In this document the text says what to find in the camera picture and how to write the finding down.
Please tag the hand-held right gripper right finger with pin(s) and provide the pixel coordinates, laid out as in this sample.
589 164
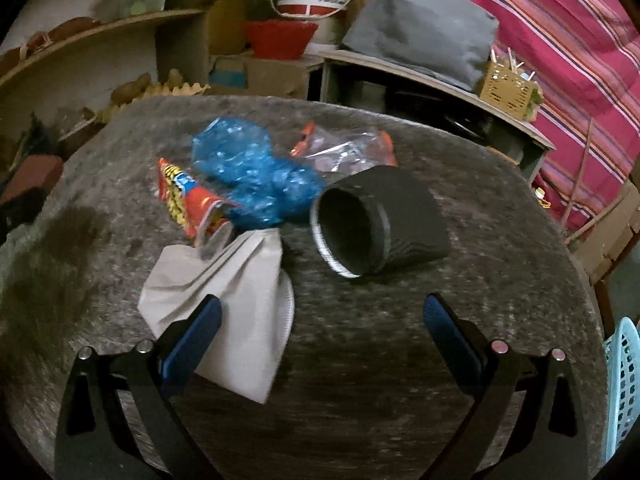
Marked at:
450 340

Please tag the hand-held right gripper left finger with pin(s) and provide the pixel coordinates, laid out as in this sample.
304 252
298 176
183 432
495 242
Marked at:
192 340

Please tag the white paper bag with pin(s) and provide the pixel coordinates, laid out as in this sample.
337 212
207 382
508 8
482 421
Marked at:
240 310

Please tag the black paper cup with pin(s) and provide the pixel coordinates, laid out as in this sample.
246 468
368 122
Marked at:
400 220

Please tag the red and yellow snack packet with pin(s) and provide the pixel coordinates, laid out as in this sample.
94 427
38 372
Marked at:
187 195

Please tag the light blue plastic basket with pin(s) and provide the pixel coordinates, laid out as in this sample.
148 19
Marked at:
622 385

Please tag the blue plastic bag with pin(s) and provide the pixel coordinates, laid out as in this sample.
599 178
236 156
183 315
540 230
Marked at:
250 170

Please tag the clear plastic bag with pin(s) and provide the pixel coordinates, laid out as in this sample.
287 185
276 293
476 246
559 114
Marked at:
345 152

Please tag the wooden stick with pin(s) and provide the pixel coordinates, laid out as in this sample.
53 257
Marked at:
580 170

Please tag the brown plastic tub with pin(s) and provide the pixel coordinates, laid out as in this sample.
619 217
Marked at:
77 125

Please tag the cardboard egg tray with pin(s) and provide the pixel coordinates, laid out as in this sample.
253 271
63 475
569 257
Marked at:
190 89

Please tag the bamboo utensil holder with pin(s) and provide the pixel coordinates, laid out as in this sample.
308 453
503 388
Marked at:
505 90

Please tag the large potato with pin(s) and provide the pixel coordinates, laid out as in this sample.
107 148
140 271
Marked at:
131 88

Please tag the small potato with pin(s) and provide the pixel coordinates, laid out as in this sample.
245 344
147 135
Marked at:
175 78

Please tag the cardboard box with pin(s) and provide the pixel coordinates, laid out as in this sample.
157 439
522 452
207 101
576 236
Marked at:
280 77

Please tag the red striped curtain cloth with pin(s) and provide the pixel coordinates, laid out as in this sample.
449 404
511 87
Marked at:
575 60

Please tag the grey cushion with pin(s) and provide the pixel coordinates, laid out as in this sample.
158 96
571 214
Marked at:
420 30

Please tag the red plastic basket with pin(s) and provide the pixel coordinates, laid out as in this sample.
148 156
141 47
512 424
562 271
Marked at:
280 40

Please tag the wooden shelf unit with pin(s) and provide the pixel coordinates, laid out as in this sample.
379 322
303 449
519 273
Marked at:
100 40

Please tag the long sweet potato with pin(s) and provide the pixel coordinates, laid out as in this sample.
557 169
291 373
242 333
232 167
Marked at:
75 30

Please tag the yellow plastic jug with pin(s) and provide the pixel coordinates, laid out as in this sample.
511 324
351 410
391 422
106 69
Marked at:
227 10

